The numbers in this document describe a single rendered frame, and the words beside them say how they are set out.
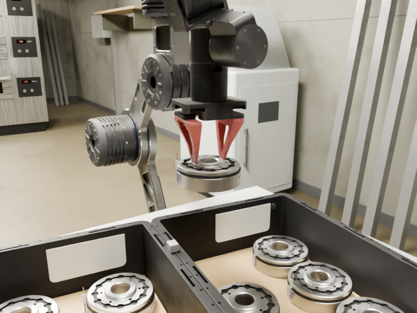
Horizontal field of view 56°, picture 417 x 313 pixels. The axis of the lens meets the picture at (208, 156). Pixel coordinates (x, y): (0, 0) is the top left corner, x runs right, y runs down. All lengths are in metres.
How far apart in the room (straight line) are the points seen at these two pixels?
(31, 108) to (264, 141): 3.82
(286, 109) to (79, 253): 2.55
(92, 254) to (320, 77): 2.72
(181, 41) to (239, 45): 0.49
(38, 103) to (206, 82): 5.46
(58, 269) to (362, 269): 0.49
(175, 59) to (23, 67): 5.01
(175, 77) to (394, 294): 0.64
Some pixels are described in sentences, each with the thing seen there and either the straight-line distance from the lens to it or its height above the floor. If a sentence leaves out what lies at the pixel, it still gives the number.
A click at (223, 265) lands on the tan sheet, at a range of 0.77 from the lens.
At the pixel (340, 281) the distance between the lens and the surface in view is 0.70.
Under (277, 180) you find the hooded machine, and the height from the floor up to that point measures 0.17.
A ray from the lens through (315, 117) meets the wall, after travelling 3.28.
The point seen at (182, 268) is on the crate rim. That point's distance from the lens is 0.57.
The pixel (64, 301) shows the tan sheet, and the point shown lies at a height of 0.83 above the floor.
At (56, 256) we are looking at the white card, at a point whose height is 0.90.
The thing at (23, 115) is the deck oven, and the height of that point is 0.26.
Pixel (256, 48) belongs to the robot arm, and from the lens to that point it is 0.54.
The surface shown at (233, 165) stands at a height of 1.04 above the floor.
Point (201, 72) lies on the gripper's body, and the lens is 0.59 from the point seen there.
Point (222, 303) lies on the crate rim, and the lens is 0.51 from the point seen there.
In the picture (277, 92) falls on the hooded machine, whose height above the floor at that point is 0.87.
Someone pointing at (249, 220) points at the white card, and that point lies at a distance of 0.80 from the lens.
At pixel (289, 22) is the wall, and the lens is 3.46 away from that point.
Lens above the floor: 1.23
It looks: 16 degrees down
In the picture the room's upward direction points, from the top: straight up
